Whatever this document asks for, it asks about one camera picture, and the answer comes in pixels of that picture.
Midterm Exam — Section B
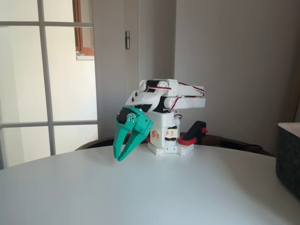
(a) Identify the dark grey felt basket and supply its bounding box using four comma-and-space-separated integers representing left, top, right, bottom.
275, 121, 300, 195

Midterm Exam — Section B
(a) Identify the yellow note marked 5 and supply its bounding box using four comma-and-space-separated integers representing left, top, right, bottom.
150, 128, 161, 142

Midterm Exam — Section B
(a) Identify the dark brown wooden chair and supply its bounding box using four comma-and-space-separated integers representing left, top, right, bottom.
75, 136, 115, 151
200, 134, 275, 158

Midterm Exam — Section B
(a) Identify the yellow note marked F3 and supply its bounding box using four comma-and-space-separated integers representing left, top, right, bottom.
165, 127, 178, 139

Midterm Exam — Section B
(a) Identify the metal door hinge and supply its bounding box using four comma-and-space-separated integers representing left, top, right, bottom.
124, 30, 131, 50

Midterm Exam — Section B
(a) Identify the white glazed door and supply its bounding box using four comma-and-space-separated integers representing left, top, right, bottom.
0, 0, 99, 170

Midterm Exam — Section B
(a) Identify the red white black servo cable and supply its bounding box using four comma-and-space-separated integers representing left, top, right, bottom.
144, 82, 207, 99
163, 95, 186, 112

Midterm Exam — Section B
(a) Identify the brown wooden window frame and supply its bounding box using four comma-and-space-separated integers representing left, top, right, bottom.
74, 0, 95, 61

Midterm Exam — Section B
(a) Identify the thin black cable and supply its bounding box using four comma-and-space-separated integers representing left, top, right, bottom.
241, 143, 263, 150

